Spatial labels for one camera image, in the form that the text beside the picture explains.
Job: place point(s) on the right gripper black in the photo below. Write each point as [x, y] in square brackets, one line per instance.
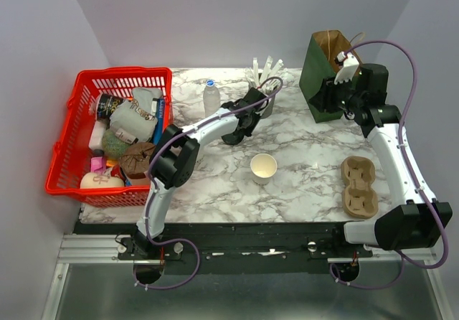
[323, 100]

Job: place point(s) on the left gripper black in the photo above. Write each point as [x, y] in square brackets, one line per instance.
[256, 117]

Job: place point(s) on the black plastic cup lid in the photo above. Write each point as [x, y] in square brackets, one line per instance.
[233, 139]

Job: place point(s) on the white paper cup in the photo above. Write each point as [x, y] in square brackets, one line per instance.
[263, 167]

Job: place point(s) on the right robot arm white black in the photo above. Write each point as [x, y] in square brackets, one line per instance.
[417, 216]

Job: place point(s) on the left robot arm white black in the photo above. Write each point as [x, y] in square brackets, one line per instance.
[176, 154]

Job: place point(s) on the green paper bag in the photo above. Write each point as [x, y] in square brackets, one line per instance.
[319, 64]

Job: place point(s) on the white wrapped straws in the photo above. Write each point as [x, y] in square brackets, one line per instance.
[256, 75]

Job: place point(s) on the clear water bottle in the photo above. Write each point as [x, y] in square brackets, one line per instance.
[211, 98]

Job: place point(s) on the blue flat box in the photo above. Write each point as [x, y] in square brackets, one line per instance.
[160, 111]

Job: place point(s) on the brown cardboard cup carrier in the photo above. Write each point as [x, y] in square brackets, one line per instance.
[359, 200]

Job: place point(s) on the grey cloth pouch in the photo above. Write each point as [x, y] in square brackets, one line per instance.
[135, 120]

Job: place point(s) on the brown round lid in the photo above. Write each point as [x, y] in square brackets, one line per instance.
[136, 159]

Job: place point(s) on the green scrub sponge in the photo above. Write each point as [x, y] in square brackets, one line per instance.
[112, 146]

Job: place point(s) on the black snack can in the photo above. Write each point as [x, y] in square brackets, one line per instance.
[105, 106]

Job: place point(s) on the white soap block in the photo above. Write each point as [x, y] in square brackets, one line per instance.
[96, 137]

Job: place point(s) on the pink small box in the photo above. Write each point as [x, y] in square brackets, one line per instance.
[98, 164]

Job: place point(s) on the red plastic basket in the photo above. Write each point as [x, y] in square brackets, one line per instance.
[71, 154]

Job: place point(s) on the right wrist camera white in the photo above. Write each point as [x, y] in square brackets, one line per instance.
[349, 65]

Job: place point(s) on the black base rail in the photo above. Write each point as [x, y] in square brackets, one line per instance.
[244, 248]

